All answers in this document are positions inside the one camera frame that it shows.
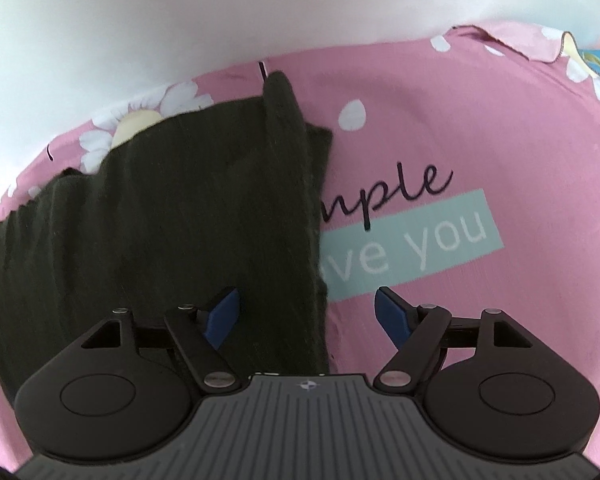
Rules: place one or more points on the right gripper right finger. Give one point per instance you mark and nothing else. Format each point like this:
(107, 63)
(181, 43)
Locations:
(417, 333)

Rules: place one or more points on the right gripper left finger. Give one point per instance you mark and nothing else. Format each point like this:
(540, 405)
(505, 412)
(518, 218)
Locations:
(199, 332)

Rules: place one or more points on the black knit sweater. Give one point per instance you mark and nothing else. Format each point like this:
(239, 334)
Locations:
(229, 196)

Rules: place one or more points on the pink floral bed sheet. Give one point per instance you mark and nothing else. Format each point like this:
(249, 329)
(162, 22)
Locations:
(465, 171)

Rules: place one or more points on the blue cartoon pillow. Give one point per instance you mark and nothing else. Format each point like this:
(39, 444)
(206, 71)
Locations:
(581, 65)

